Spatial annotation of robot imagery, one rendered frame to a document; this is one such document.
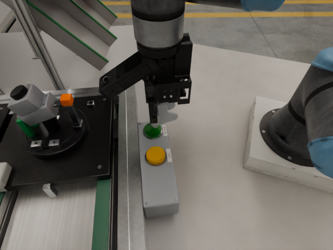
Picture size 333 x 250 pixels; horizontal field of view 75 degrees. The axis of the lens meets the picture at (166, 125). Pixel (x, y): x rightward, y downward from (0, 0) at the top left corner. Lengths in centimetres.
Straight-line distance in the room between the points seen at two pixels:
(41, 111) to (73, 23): 34
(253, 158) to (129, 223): 32
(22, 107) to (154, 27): 29
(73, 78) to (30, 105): 44
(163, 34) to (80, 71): 63
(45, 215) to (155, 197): 23
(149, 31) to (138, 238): 32
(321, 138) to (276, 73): 57
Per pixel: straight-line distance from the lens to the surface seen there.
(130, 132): 52
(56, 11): 74
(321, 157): 40
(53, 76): 70
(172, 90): 38
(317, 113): 44
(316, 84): 50
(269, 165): 58
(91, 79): 86
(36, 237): 52
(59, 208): 52
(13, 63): 108
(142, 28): 33
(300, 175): 61
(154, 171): 46
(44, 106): 47
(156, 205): 43
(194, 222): 53
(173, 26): 33
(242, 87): 83
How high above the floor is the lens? 136
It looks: 50 degrees down
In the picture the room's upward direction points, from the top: straight up
